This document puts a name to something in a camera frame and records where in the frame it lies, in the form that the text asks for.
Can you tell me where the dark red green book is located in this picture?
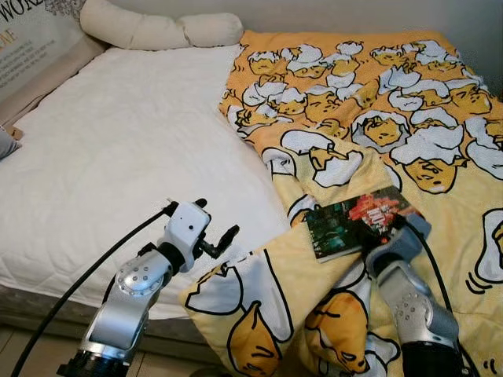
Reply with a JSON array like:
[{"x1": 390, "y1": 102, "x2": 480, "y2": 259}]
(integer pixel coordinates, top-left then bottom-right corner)
[{"x1": 305, "y1": 187, "x2": 421, "y2": 262}]

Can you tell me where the grey Little Bear pillow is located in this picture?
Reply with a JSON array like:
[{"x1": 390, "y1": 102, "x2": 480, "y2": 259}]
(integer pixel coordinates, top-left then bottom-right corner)
[{"x1": 0, "y1": 126, "x2": 23, "y2": 162}]

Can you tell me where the white quilted mattress pad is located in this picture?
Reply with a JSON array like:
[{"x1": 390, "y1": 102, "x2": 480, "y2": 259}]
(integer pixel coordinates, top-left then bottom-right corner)
[{"x1": 0, "y1": 46, "x2": 292, "y2": 319}]

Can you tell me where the grey bed base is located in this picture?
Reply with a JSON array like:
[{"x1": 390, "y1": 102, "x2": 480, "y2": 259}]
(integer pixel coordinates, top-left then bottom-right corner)
[{"x1": 0, "y1": 283, "x2": 205, "y2": 348}]

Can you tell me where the yellow cartoon egg blanket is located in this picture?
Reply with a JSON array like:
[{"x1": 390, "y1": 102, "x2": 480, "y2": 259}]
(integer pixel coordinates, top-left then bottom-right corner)
[{"x1": 179, "y1": 30, "x2": 503, "y2": 377}]

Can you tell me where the cream long bolster pillow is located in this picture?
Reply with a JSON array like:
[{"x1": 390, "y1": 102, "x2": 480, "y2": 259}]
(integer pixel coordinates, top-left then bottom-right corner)
[{"x1": 80, "y1": 0, "x2": 244, "y2": 52}]

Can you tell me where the printed white headboard cushion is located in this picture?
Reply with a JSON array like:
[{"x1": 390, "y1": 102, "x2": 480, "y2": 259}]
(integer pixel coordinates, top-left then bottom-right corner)
[{"x1": 0, "y1": 0, "x2": 83, "y2": 103}]

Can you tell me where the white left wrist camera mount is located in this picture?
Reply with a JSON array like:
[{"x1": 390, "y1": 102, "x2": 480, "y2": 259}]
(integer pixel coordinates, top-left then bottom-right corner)
[{"x1": 165, "y1": 202, "x2": 211, "y2": 260}]

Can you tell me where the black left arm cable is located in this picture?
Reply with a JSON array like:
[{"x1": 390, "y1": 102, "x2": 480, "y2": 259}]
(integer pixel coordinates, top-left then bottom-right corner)
[{"x1": 12, "y1": 203, "x2": 178, "y2": 377}]

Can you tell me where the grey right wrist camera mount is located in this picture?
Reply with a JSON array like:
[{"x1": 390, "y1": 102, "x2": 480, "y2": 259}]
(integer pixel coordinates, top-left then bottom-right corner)
[{"x1": 391, "y1": 214, "x2": 431, "y2": 256}]

